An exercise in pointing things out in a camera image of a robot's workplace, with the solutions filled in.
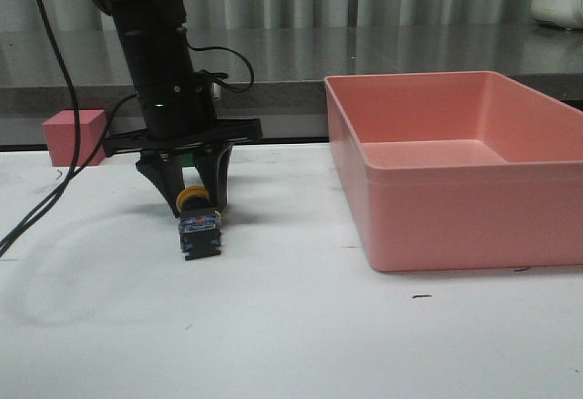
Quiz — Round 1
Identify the black thick floor cable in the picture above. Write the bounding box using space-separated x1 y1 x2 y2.
0 0 138 259

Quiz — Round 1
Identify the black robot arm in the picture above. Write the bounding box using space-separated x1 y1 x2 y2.
92 0 262 215

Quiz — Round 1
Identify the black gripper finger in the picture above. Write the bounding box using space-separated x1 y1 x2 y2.
136 150 185 218
193 142 233 210

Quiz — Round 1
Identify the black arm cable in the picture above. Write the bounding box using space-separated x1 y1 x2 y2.
186 38 255 95

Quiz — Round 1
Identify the pink cube block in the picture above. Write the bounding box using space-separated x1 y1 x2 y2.
42 109 107 167

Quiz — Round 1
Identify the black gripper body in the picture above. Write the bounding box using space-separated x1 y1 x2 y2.
103 70 262 157

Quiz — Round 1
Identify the yellow push button switch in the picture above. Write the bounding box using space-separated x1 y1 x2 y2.
176 186 221 261

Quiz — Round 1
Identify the pink plastic bin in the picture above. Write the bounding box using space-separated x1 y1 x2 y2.
324 71 582 271

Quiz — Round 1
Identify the green cube block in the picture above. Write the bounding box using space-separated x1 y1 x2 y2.
180 153 196 168

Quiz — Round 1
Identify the dark grey counter shelf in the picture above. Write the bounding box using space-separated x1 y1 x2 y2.
1 23 582 148

